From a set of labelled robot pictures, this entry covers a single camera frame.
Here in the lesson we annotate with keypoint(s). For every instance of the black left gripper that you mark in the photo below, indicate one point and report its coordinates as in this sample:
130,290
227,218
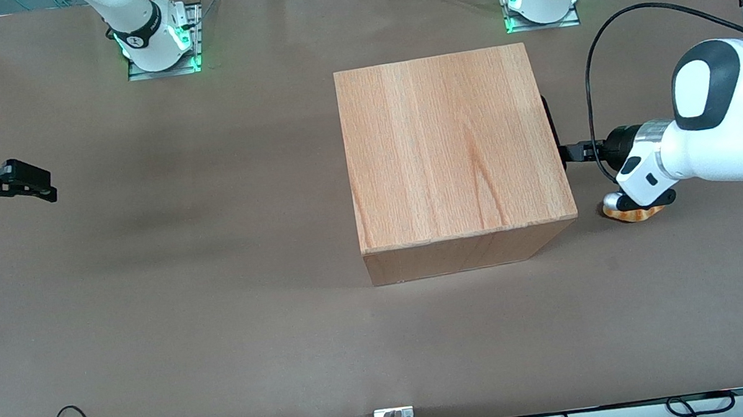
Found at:
618,142

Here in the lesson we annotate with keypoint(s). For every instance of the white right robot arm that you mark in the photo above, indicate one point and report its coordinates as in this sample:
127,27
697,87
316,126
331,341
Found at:
138,23

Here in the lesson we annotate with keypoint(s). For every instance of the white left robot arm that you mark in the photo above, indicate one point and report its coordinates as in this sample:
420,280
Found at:
732,136

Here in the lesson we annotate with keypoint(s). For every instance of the light wooden drawer cabinet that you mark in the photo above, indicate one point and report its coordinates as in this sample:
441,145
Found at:
450,146

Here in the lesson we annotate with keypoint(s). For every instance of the toy croissant bread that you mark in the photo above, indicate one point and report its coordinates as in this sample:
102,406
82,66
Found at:
634,216

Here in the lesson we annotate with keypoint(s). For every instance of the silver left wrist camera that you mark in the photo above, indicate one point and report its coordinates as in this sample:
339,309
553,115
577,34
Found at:
661,200

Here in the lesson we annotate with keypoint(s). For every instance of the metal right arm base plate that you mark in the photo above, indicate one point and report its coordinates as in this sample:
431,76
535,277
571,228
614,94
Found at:
163,72

